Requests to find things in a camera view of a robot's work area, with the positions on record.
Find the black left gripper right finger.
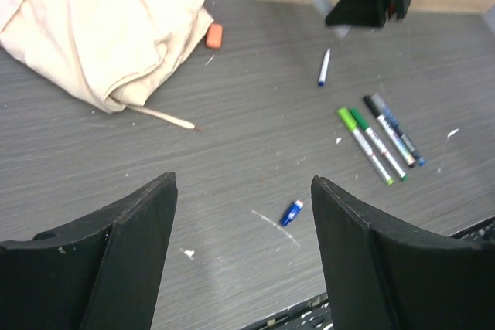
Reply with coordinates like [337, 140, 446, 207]
[311, 176, 494, 329]

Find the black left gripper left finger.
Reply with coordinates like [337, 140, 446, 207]
[1, 172, 178, 329]

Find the white marker blue end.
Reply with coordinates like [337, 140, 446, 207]
[318, 49, 331, 87]

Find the white marker black end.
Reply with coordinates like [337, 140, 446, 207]
[363, 95, 416, 168]

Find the white marker dark green end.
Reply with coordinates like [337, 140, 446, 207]
[349, 107, 408, 182]

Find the white marker lime end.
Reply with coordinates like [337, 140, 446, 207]
[337, 107, 394, 185]

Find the blue transparent gel pen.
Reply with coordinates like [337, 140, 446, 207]
[371, 94, 426, 166]

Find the orange highlighter cap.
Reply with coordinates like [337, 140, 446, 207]
[205, 23, 224, 49]

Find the small blue pen cap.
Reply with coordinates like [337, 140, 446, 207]
[280, 199, 304, 226]

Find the beige cloth bag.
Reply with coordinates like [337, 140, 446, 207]
[1, 0, 213, 114]

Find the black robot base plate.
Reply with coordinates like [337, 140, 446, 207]
[239, 217, 495, 330]

